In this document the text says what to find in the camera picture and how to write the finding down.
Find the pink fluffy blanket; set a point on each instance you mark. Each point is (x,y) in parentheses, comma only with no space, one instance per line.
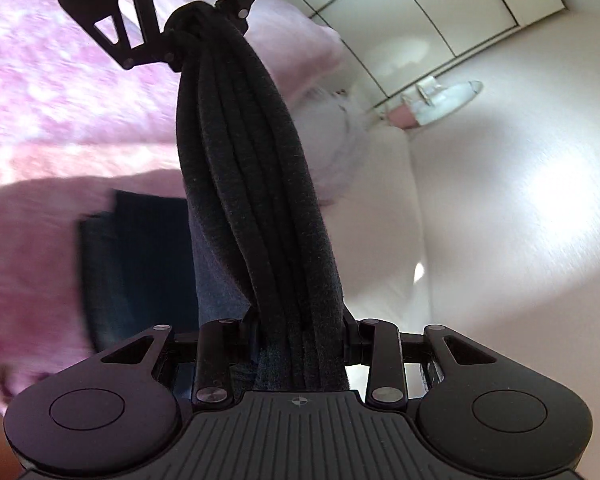
(55,85)

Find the charcoal grey garment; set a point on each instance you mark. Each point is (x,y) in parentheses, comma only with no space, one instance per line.
(250,185)

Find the cream wardrobe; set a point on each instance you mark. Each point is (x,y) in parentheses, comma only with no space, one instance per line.
(405,10)

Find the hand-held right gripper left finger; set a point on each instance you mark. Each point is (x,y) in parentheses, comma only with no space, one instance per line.
(215,360)

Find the folded navy garment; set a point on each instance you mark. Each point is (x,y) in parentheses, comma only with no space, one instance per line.
(130,270)

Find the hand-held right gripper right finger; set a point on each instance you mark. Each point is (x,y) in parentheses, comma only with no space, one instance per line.
(387,360)

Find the white fixture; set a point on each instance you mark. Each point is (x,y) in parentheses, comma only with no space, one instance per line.
(445,97)

